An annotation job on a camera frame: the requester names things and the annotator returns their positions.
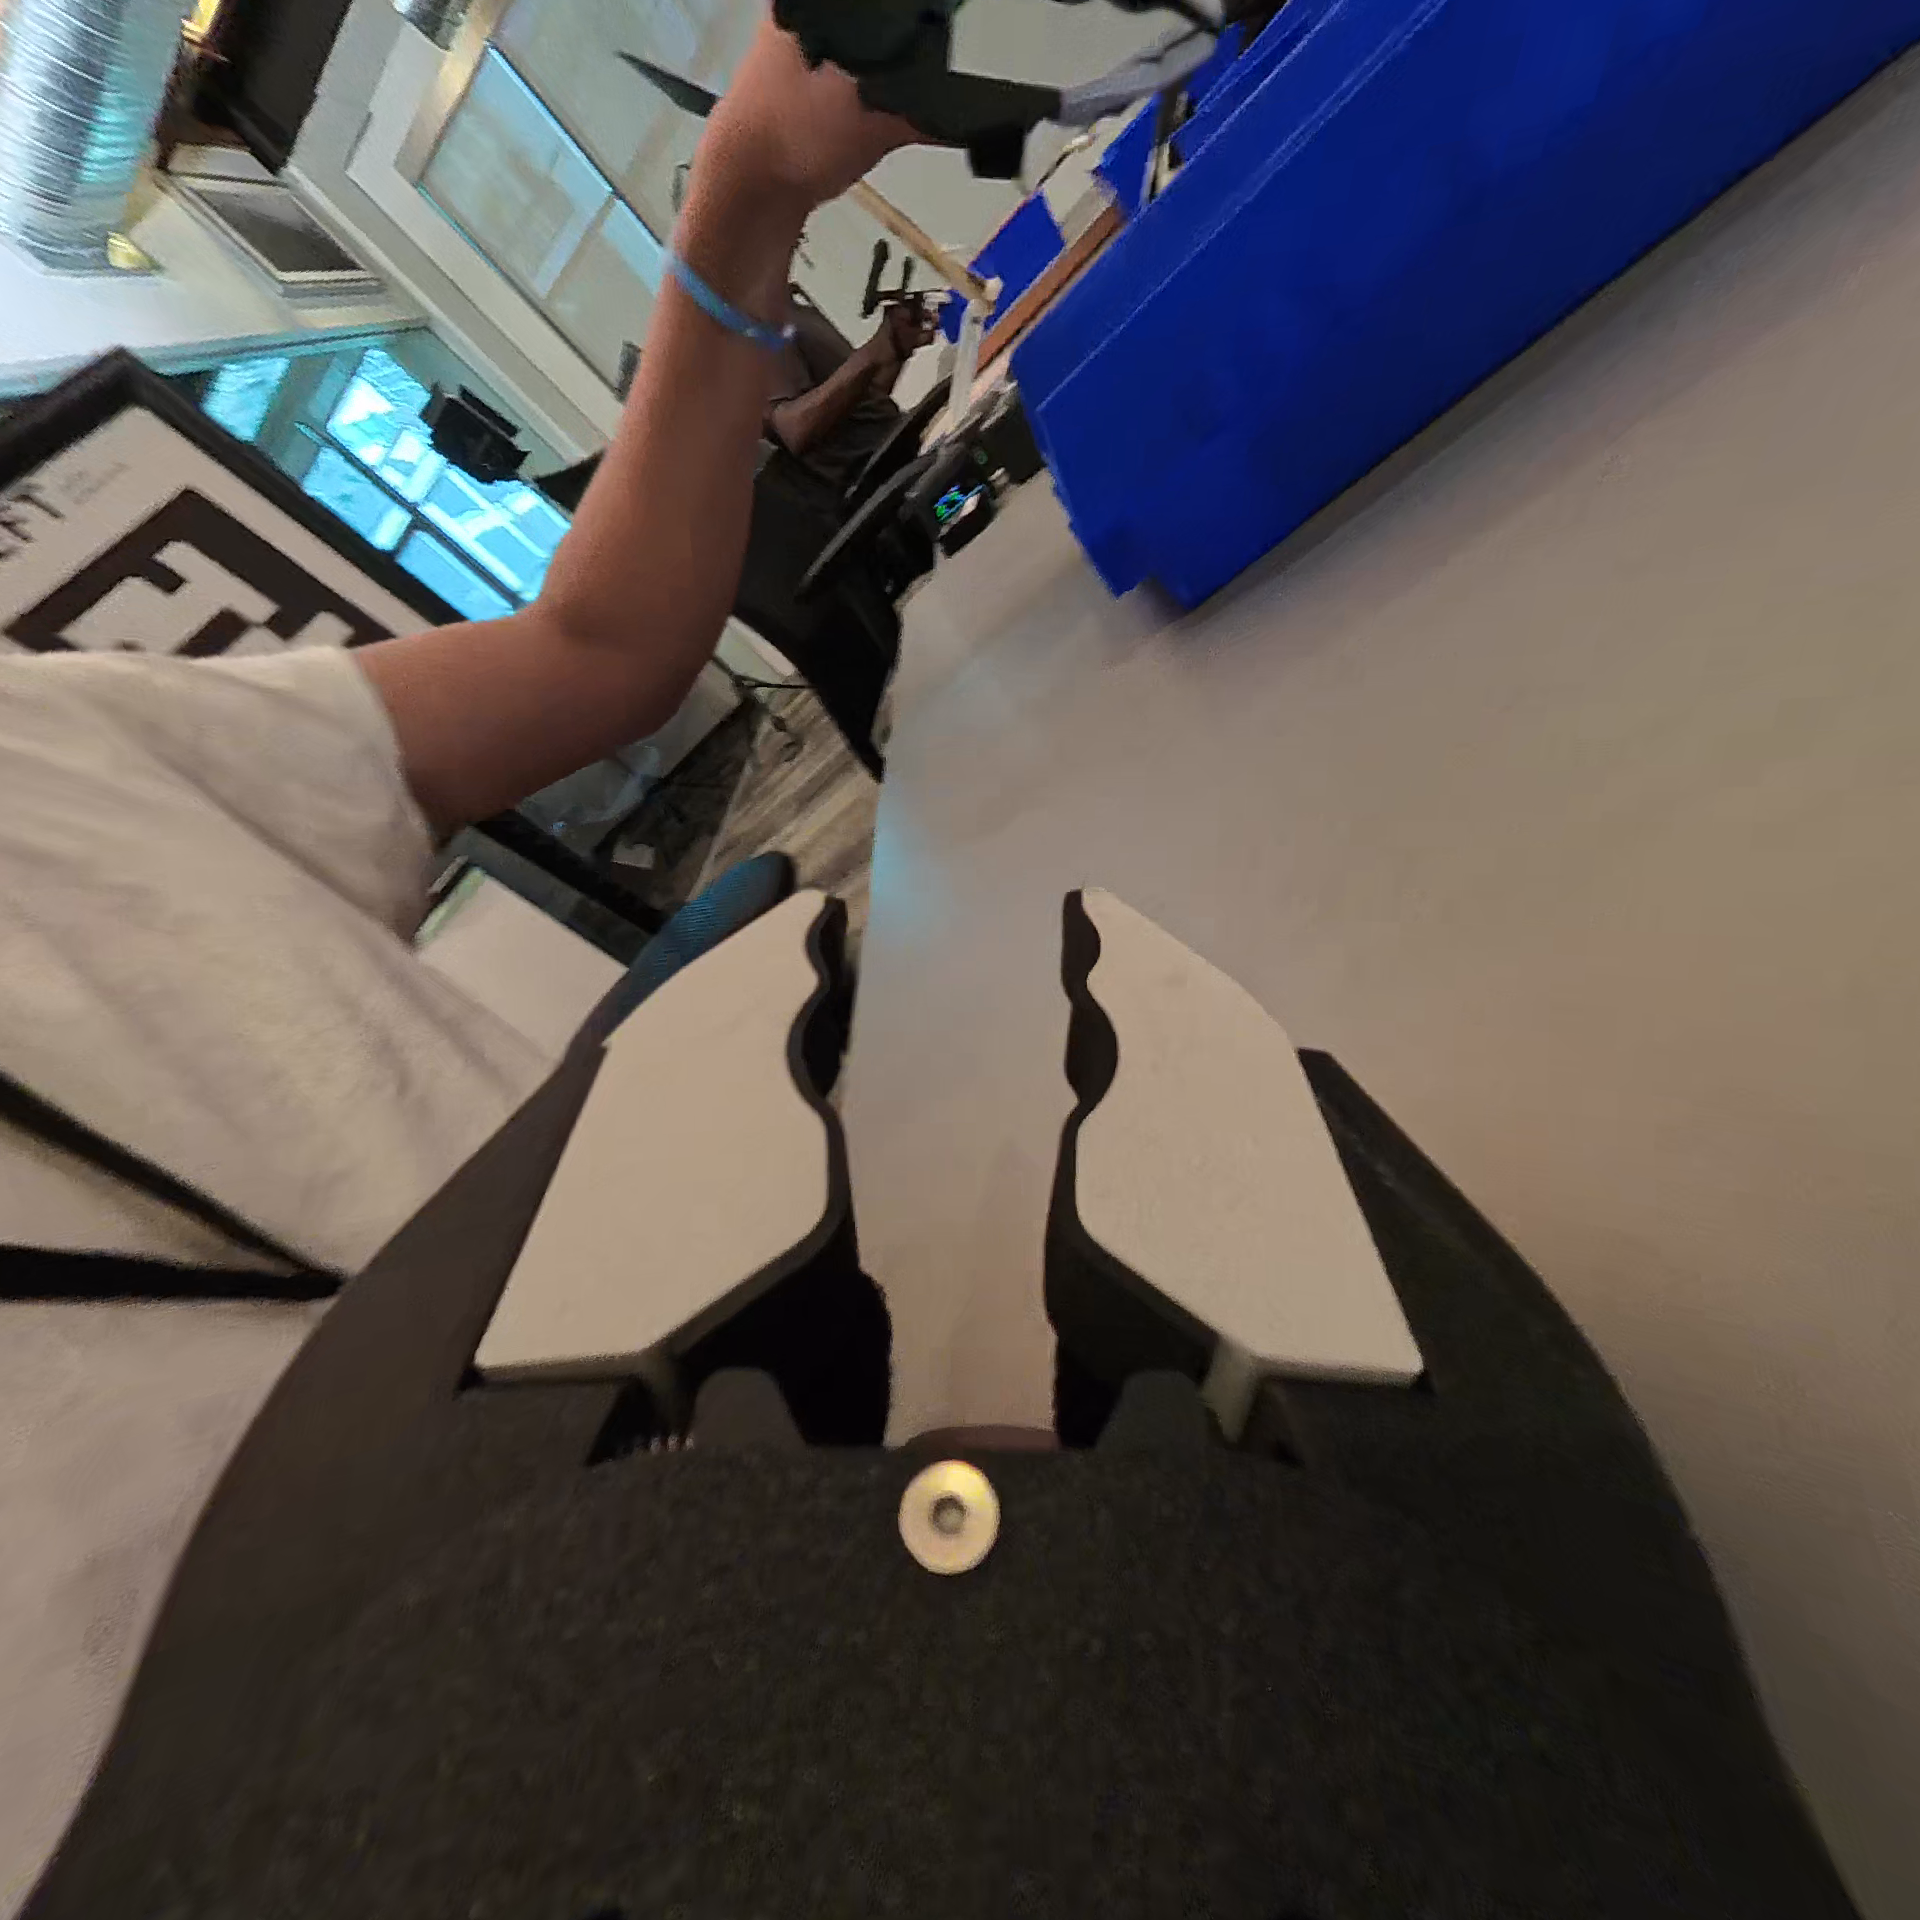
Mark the black office chair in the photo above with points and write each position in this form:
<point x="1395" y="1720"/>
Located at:
<point x="855" y="599"/>

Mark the framed marker sign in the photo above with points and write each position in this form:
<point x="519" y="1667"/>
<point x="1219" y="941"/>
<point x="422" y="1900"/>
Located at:
<point x="181" y="557"/>

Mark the person's light clothing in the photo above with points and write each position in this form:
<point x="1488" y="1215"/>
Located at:
<point x="181" y="974"/>

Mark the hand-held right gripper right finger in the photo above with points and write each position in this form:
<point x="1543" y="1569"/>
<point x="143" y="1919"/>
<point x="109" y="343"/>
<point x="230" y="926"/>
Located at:
<point x="1230" y="1185"/>

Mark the person's left forearm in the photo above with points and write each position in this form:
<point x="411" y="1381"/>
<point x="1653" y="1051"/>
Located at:
<point x="599" y="524"/>

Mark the white air vent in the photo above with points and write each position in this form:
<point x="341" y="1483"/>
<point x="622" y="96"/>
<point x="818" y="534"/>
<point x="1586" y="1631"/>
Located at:
<point x="271" y="235"/>

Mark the blue chair seat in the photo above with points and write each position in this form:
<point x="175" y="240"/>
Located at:
<point x="704" y="916"/>

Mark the black metal stand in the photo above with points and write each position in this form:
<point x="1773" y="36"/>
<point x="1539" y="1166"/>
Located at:
<point x="892" y="285"/>

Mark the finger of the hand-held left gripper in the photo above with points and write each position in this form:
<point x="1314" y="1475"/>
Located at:
<point x="1141" y="77"/>

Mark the blue plastic bin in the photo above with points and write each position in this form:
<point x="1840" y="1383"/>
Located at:
<point x="1424" y="271"/>

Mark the small blue bin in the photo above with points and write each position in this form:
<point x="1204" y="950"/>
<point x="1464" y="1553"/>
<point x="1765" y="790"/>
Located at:
<point x="1037" y="248"/>

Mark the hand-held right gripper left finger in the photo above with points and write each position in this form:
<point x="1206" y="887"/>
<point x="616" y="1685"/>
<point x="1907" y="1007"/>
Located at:
<point x="691" y="1185"/>

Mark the person's left hand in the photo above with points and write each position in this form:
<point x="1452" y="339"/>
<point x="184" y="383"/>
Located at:
<point x="797" y="135"/>

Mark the blue wristband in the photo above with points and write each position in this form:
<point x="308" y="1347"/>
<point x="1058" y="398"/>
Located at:
<point x="722" y="307"/>

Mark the silver air duct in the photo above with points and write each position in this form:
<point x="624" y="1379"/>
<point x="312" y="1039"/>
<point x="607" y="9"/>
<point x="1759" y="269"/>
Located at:
<point x="76" y="119"/>

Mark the black charger with display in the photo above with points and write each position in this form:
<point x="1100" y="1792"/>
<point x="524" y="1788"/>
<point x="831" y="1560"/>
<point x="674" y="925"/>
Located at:
<point x="957" y="503"/>

